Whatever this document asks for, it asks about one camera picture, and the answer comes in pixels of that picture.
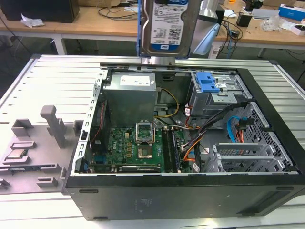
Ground silver CPU chip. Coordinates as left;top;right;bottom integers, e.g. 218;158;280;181
6;149;30;160

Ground green motherboard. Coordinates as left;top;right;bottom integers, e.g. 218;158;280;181
90;125;189;174

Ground small black box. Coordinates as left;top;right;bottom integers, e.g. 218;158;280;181
236;12;254;27

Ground crumpled clear plastic wrap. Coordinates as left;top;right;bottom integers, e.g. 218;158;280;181
20;13;45;29

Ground grey power supply unit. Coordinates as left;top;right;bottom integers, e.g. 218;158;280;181
102;72;158;123

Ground metal socket cover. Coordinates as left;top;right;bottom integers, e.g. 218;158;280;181
135;121;155;144

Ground grey parts rack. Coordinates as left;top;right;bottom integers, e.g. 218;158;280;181
0;104;84;195

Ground yellow power wires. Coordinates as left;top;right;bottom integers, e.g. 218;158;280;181
154;87;181;119

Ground blue cardboard box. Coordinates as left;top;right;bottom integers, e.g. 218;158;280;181
278;3;305;19

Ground black graphics card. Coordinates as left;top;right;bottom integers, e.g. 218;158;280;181
118;165;163;173

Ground RAM stick on rack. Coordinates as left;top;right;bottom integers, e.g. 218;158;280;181
7;166;33;172

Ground hard disk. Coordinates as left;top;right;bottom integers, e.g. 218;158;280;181
137;0;199;59

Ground clear plastic bags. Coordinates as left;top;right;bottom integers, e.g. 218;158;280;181
261;15;291;31

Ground large black box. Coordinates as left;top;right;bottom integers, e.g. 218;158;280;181
1;0;81;24

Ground wooden desk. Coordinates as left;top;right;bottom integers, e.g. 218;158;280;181
0;0;305;58

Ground metal disk bay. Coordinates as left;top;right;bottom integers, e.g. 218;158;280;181
205;142;294;173

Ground CPU socket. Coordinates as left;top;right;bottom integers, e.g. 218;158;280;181
136;146;154;161

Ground black PC case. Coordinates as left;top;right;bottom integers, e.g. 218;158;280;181
64;62;305;221

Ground RAM stick in slot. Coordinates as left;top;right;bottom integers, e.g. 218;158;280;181
170;128;182;173

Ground blue drive bay latch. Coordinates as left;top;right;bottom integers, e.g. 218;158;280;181
196;71;220;94

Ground black cable bundle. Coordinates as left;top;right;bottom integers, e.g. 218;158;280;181
181;101;251;153

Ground orange wire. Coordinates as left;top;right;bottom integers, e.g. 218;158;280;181
234;127;246;144

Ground white flat box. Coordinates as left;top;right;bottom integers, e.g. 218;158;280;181
251;8;280;20

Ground blue data wire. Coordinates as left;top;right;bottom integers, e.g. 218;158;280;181
226;116;247;144

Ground metal drive cage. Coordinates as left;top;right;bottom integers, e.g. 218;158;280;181
190;71;254;118

